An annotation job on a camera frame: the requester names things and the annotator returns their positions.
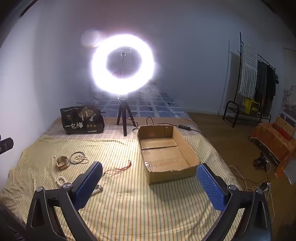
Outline gold watch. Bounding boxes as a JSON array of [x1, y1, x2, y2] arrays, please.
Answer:
[[55, 156, 70, 171]]

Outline wall poster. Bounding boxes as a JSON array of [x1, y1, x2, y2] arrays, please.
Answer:
[[280, 48, 296, 121]]

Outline striped hanging towel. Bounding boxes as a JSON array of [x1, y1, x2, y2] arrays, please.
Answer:
[[238, 43, 258, 99]]

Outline thin round bangle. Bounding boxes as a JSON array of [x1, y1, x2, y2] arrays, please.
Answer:
[[69, 152, 84, 165]]

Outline cardboard box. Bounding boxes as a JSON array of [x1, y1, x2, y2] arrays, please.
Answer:
[[137, 125, 201, 185]]

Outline yellow striped sheet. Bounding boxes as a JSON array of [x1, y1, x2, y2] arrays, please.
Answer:
[[0, 133, 245, 241]]

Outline black cable with controller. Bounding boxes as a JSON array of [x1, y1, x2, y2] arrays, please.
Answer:
[[132, 117, 206, 137]]

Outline yellow crate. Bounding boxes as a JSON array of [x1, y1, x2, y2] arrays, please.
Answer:
[[243, 98, 260, 114]]

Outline black tripod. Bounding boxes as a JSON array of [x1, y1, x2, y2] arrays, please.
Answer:
[[116, 95, 137, 137]]

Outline plaid bed sheet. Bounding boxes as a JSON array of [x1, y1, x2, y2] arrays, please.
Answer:
[[42, 116, 201, 140]]

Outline blue patterned quilt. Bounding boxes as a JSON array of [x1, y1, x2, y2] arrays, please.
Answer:
[[92, 91, 192, 120]]

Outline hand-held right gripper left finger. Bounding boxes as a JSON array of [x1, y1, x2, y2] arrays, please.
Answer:
[[26, 161, 103, 241]]

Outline white cables with power strip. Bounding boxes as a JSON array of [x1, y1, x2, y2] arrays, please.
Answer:
[[228, 162, 274, 223]]

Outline phone holder clamp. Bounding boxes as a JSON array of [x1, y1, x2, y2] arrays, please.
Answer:
[[115, 47, 133, 79]]

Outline black item on floor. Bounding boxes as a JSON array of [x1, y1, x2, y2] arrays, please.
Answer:
[[253, 156, 269, 169]]

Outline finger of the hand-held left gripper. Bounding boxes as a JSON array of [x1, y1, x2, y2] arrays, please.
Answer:
[[0, 137, 14, 155]]

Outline long pearl necklace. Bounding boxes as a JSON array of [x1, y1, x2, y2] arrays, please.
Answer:
[[72, 153, 90, 164]]

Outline red cord necklace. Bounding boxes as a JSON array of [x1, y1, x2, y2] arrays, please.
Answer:
[[102, 160, 133, 178]]

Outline black clothes rack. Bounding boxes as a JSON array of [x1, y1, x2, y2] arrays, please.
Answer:
[[222, 32, 277, 128]]

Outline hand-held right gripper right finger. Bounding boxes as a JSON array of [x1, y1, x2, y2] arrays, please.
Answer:
[[196, 163, 272, 241]]

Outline flat cardboard carton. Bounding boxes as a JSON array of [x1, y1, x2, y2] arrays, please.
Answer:
[[272, 116, 296, 140]]

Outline black hanging garment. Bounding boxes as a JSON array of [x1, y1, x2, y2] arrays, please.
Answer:
[[264, 65, 277, 116]]

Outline white ring light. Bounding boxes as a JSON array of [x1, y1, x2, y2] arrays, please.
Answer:
[[91, 34, 155, 95]]

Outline black gold-printed bag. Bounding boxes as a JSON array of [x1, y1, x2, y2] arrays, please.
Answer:
[[60, 105, 105, 135]]

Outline grey hanging garment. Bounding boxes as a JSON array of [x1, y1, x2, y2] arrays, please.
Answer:
[[254, 61, 267, 109]]

